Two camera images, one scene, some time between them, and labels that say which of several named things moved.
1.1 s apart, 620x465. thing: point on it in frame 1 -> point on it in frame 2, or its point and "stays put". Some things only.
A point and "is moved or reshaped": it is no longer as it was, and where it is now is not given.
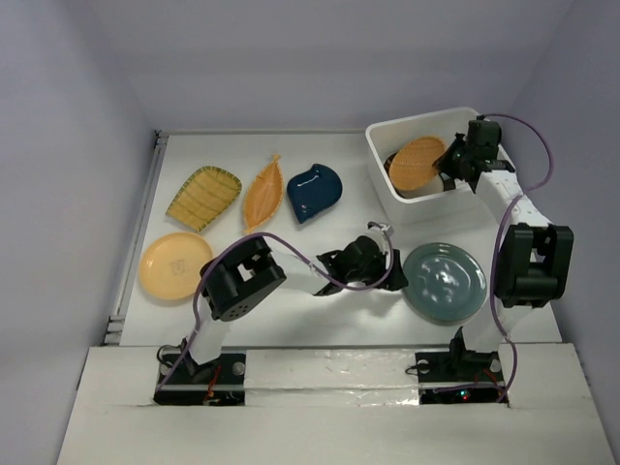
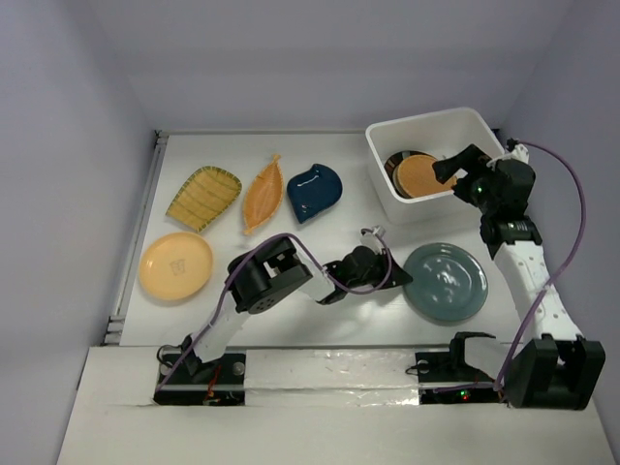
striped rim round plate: (434, 187) -> (390, 162)
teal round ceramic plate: (444, 284) stays put
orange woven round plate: (412, 166) is moved or reshaped
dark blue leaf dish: (312, 191) stays put
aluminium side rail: (130, 271) stays put
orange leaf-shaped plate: (263, 194) stays put
